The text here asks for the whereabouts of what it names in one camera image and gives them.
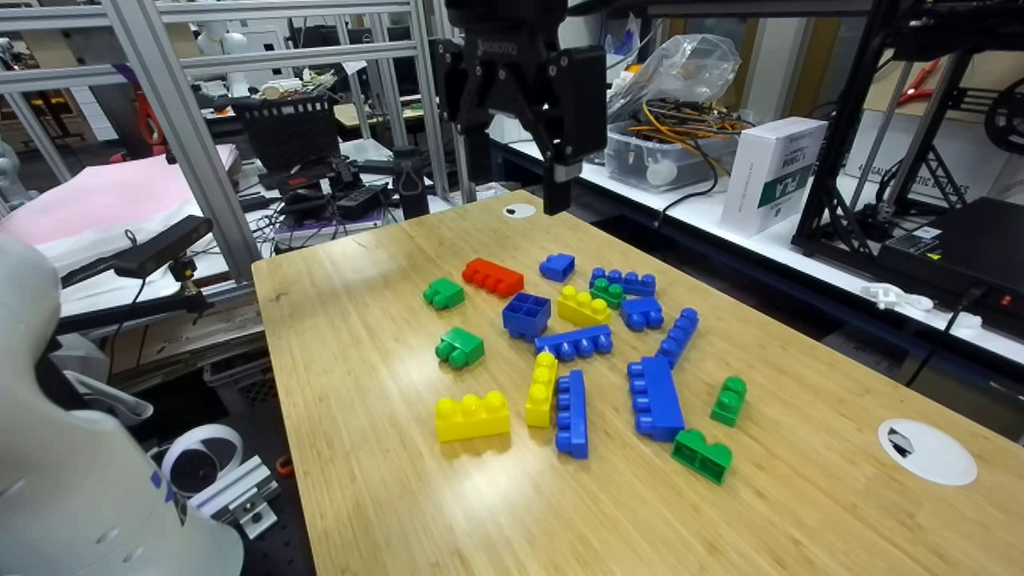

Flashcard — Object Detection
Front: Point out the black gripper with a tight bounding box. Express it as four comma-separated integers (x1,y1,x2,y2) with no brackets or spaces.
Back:
444,0,612,217

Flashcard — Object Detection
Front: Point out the blue square two-by-two block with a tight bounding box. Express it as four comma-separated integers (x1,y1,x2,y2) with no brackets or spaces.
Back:
498,292,555,342

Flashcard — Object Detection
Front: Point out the small blue block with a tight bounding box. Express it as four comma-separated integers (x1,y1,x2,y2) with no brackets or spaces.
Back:
539,250,578,286

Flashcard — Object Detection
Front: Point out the small green block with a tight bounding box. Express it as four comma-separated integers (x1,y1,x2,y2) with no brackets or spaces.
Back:
590,276,628,309

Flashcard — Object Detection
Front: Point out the red four-stud block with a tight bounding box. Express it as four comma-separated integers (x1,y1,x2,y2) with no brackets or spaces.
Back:
460,256,529,300

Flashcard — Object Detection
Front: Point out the blue two-stud block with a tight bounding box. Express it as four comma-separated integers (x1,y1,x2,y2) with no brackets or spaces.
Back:
619,293,669,335

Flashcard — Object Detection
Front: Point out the green two-stud block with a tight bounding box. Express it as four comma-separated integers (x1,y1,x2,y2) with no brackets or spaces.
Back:
669,426,735,486
421,276,467,313
433,323,490,374
706,374,751,431

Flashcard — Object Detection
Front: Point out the narrow blue four-stud block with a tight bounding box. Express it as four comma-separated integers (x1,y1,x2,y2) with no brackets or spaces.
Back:
654,305,705,371

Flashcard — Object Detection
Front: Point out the long yellow block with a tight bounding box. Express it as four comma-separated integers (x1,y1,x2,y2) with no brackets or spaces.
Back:
521,349,563,431

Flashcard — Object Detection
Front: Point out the large blue four-stud block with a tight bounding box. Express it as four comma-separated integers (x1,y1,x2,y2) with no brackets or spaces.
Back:
624,352,687,444

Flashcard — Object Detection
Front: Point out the long blue four-stud block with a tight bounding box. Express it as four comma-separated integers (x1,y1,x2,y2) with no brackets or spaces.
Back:
555,367,591,464

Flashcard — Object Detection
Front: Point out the large yellow three-stud block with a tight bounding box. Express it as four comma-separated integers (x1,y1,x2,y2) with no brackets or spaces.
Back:
433,388,516,444

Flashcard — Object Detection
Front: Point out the clear plastic storage bin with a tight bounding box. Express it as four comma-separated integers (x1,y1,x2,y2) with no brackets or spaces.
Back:
603,122,730,194

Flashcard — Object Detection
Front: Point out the clear plastic bag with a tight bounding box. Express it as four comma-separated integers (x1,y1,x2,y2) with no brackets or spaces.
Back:
606,29,746,122

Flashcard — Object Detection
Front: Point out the white cardboard box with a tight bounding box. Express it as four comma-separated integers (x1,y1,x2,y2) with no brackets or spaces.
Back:
721,115,832,237

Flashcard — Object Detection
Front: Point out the white side bench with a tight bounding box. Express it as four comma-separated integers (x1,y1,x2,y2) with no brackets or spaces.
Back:
498,134,1024,367

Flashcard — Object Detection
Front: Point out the black box device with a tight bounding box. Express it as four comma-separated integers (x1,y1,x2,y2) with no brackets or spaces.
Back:
235,93,344,172

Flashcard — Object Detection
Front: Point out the pink foam sheet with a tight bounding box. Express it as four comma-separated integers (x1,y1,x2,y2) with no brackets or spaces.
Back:
0,142,242,256

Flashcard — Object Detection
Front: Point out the large white table grommet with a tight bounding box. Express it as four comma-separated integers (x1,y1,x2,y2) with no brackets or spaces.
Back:
875,417,979,489

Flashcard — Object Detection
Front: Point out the white round reel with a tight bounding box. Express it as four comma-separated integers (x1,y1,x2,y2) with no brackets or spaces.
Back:
157,423,281,541

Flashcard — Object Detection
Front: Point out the orange yellow cable bundle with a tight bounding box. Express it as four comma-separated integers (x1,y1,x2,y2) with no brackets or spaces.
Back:
637,97,751,151

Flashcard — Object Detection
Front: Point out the black camera stand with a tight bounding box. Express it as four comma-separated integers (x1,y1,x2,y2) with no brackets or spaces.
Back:
388,146,434,222

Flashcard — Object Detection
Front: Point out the black printer frame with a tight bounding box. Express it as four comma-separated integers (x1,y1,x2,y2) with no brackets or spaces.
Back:
795,0,1024,313

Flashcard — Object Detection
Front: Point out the aluminium extrusion frame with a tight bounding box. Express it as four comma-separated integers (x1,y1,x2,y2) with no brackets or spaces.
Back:
0,0,478,286

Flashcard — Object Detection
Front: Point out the black clamp mount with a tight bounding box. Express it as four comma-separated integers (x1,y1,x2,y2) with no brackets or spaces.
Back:
50,213,219,334

